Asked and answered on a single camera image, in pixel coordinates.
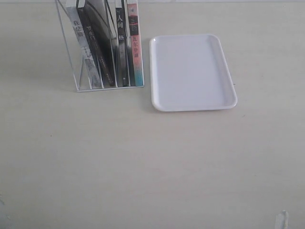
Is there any white grey spine book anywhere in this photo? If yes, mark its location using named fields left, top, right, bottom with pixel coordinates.
left=65, top=0, right=102, bottom=88

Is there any white plastic tray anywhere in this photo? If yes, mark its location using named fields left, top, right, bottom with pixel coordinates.
left=150, top=34, right=238, bottom=112

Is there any white wire book rack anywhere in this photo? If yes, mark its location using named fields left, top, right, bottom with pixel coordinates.
left=55, top=0, right=144, bottom=92

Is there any white object at bottom edge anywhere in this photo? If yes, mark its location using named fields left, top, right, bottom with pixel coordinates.
left=274, top=210, right=288, bottom=229

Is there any black white-text spine book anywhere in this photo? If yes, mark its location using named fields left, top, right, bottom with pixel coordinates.
left=115, top=0, right=129, bottom=87

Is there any black brown spine book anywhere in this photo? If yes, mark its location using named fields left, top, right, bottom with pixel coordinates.
left=77, top=0, right=115, bottom=87

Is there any pink teal spine book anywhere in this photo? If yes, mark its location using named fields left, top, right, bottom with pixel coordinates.
left=127, top=0, right=143, bottom=87

